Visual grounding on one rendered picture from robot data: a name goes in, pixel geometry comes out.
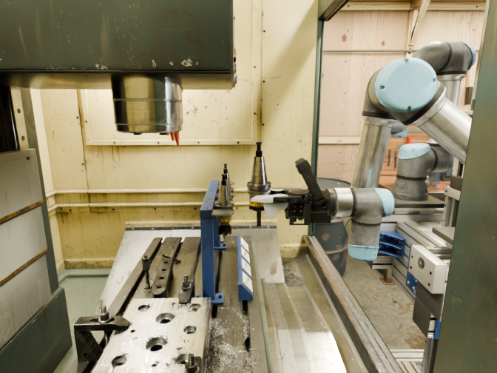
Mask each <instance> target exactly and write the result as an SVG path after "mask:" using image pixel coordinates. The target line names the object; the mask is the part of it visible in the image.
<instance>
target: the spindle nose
mask: <svg viewBox="0 0 497 373"><path fill-rule="evenodd" d="M110 84H111V92H112V100H113V102H112V108H113V115H114V124H115V129H116V131H117V132H122V133H165V132H181V131H182V130H183V103H182V100H183V96H182V81H181V80H180V79H177V78H167V77H157V76H118V77H112V78H110Z"/></svg>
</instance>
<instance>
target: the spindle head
mask: <svg viewBox="0 0 497 373"><path fill-rule="evenodd" d="M234 20H235V16H234V8H233V0H0V85H5V86H15V87H23V88H30V89H36V90H111V84H110V78H112V77H118V76H157V77H167V78H177V79H180V80H181V81H182V87H183V89H184V90H232V88H234V63H235V62H236V57H234Z"/></svg>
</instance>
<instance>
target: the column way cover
mask: <svg viewBox="0 0 497 373"><path fill-rule="evenodd" d="M43 202H44V200H43V197H42V191H41V182H40V177H39V171H38V162H37V157H36V149H25V150H21V151H15V150H12V151H4V152H0V348H1V347H2V346H3V345H4V344H5V343H6V342H7V341H8V340H9V339H10V338H11V337H12V336H13V335H14V334H15V333H16V332H17V331H18V330H19V329H20V328H21V327H22V326H23V325H24V324H25V323H26V322H27V321H28V320H29V319H30V318H31V317H32V316H33V315H34V314H35V313H36V312H37V311H38V310H39V309H40V308H41V307H42V306H43V305H44V304H45V303H46V302H47V301H48V300H49V299H50V298H51V297H52V295H51V289H50V280H49V275H48V270H47V261H46V256H45V254H46V253H47V251H48V249H47V242H46V237H45V231H44V222H43V217H42V211H41V205H42V204H43Z"/></svg>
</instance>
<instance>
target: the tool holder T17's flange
mask: <svg viewBox="0 0 497 373"><path fill-rule="evenodd" d="M247 188H248V189H247V193H248V194H250V195H268V194H271V190H270V189H269V188H271V182H270V181H268V183H267V184H261V185H257V184H251V183H250V181H248V182H247Z"/></svg>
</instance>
